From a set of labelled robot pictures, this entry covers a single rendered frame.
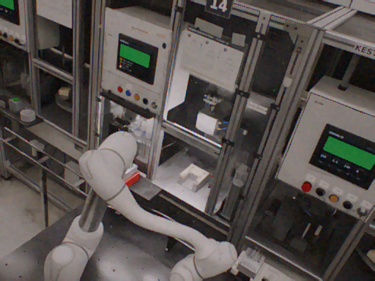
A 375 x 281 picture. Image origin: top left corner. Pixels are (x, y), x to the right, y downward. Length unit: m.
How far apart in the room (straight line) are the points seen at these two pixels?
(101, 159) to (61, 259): 0.58
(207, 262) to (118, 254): 0.74
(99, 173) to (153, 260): 0.89
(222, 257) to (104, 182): 0.54
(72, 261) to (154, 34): 1.12
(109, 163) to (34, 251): 0.91
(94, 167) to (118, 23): 0.88
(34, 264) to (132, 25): 1.31
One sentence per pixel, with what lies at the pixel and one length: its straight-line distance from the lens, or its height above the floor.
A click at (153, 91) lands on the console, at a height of 1.49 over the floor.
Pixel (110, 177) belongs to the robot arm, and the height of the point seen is 1.46.
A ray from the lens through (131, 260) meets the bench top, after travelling 2.05.
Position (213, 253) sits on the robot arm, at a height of 1.23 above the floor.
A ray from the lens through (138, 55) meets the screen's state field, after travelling 1.84.
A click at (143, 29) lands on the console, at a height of 1.79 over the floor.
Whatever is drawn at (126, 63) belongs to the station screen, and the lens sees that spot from 1.91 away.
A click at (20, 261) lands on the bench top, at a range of 2.08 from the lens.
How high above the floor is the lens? 2.30
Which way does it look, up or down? 32 degrees down
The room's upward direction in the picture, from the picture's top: 12 degrees clockwise
